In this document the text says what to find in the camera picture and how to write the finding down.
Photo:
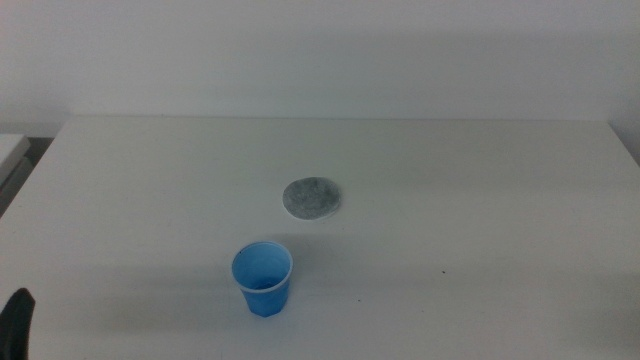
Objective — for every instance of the blue plastic cup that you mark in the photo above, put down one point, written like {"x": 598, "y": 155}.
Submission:
{"x": 262, "y": 295}

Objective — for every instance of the white side table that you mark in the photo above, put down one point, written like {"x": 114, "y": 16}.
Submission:
{"x": 9, "y": 150}

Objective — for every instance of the round grey cup mat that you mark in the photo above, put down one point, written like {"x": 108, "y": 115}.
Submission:
{"x": 312, "y": 198}

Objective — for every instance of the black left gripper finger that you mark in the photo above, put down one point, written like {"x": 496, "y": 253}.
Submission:
{"x": 15, "y": 325}

